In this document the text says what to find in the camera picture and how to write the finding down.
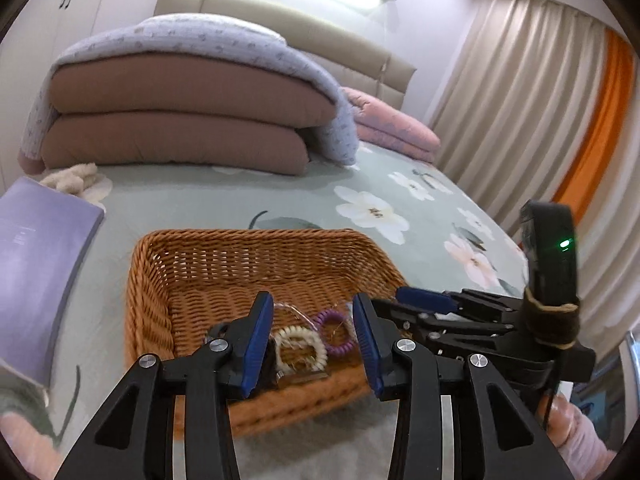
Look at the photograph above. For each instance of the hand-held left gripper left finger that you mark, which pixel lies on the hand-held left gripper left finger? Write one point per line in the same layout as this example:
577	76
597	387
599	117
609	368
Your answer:
257	347

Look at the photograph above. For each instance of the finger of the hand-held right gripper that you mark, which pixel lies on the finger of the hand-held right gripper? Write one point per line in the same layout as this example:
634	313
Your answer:
425	299
450	332

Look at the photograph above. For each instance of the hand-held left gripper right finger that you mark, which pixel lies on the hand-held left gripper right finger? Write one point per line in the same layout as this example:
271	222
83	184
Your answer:
367	347

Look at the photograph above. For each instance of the black wrist watch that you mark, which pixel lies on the black wrist watch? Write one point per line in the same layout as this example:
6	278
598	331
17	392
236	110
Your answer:
272	360

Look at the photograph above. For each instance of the brown wicker basket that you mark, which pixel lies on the brown wicker basket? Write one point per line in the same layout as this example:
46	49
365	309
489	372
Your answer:
225	260

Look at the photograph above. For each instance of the person's right forearm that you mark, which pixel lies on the person's right forearm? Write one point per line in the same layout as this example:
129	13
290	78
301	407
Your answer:
592	445

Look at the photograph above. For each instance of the person's right hand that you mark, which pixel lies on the person's right hand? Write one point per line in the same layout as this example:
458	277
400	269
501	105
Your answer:
560	417

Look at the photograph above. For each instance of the orange curtain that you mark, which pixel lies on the orange curtain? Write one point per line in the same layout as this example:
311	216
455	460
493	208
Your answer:
600	125

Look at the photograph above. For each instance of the beige curtain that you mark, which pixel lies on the beige curtain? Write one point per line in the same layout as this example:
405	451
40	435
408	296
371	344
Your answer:
500	110

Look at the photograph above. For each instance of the green floral bedspread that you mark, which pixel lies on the green floral bedspread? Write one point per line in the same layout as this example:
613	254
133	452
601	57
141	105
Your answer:
200	200

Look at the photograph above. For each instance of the pink pillows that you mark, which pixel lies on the pink pillows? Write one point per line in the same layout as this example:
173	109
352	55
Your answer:
395	130

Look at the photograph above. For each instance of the folded brown quilt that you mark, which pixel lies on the folded brown quilt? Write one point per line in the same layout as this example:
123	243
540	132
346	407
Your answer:
175	135

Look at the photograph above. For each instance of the blue-purple book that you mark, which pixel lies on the blue-purple book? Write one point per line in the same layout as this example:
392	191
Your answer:
40	260

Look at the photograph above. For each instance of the cream fluffy plush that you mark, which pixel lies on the cream fluffy plush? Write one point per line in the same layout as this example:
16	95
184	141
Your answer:
75	177

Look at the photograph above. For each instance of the beige padded headboard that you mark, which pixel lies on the beige padded headboard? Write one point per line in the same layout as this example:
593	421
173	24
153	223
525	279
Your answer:
300	25

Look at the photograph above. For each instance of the pale blue floral blanket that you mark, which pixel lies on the pale blue floral blanket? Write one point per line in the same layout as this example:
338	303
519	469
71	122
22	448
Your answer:
200	35

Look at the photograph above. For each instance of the white wardrobe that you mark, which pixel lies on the white wardrobe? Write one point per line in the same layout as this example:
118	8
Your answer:
85	5

